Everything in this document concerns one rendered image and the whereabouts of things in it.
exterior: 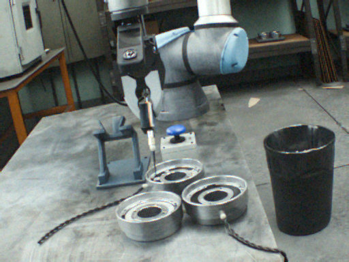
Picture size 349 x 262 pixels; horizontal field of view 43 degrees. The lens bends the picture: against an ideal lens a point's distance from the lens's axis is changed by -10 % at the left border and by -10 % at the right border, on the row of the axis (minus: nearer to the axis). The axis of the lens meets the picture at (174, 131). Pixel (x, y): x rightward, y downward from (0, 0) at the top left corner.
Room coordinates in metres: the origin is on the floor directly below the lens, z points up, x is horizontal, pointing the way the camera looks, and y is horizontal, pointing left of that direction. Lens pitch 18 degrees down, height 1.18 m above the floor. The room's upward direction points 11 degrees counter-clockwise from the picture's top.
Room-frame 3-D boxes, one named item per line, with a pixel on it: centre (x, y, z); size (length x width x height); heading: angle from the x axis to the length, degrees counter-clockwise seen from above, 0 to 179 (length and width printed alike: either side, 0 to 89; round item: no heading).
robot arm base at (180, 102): (1.30, -0.03, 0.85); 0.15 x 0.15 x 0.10
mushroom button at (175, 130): (0.95, 0.00, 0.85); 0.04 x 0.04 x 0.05
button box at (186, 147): (0.95, 0.00, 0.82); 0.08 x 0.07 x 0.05; 177
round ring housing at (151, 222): (0.68, 0.06, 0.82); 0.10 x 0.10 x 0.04
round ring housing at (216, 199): (0.70, -0.05, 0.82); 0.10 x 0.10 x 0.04
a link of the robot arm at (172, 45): (1.30, -0.04, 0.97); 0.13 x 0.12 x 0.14; 60
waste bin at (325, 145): (1.88, -0.52, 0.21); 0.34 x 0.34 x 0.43
